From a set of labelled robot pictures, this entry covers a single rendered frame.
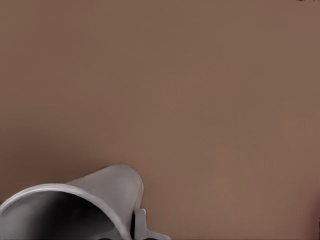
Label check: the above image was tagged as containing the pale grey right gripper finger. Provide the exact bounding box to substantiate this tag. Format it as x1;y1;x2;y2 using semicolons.
134;208;172;240

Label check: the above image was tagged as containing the white IKEA cup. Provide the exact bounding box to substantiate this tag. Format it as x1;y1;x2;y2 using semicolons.
0;163;145;240

